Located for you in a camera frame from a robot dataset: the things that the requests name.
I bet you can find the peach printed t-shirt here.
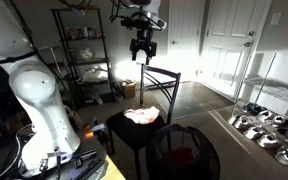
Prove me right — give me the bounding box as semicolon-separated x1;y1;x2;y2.
123;105;161;125

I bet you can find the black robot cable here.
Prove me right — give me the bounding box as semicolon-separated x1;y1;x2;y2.
109;0;133;24

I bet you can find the white crumpled plastic bag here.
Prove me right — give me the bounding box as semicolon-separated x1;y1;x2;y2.
76;66;110;85

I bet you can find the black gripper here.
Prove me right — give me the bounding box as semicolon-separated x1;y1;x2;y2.
129;28;158;66

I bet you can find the white panelled entry door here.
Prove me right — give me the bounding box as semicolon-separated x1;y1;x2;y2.
197;0;272;101

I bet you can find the black metal shelf rack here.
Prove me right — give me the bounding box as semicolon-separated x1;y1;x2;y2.
49;7;117;108

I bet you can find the orange black clamp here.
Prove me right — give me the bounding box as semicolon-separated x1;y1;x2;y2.
81;117;111;146

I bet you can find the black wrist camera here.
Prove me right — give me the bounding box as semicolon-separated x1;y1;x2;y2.
119;17;152;31

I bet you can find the chrome wire shoe rack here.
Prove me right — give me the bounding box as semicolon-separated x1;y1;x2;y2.
232;51;288;174

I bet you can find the white pill bottle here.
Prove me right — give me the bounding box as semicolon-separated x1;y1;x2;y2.
81;26;89;40

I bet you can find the black mesh laundry bag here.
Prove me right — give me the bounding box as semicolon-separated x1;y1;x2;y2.
145;123;222;180

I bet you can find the white light switch plate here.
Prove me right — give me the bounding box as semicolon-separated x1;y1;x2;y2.
269;12;283;26

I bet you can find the dark red bottle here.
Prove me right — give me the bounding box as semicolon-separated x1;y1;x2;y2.
66;27;77;41

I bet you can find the black metal chair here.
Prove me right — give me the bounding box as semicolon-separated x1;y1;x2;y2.
105;63;182;180

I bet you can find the red cloth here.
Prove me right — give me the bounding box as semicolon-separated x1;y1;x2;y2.
167;146;196;165

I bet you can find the white door with lever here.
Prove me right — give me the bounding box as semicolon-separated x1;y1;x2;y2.
167;0;207;83

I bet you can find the grey table cable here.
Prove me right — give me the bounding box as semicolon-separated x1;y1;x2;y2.
0;123;35;180

